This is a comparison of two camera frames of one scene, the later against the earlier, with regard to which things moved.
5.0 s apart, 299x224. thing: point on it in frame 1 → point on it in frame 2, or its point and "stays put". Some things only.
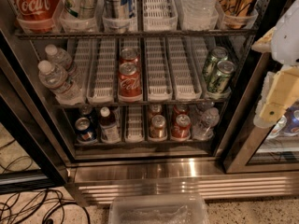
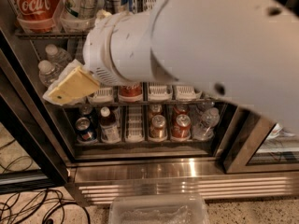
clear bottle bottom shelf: x=204 y=127 stays put
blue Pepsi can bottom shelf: x=85 y=131 stays put
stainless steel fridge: x=154 y=89 stays put
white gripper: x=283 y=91 → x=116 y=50
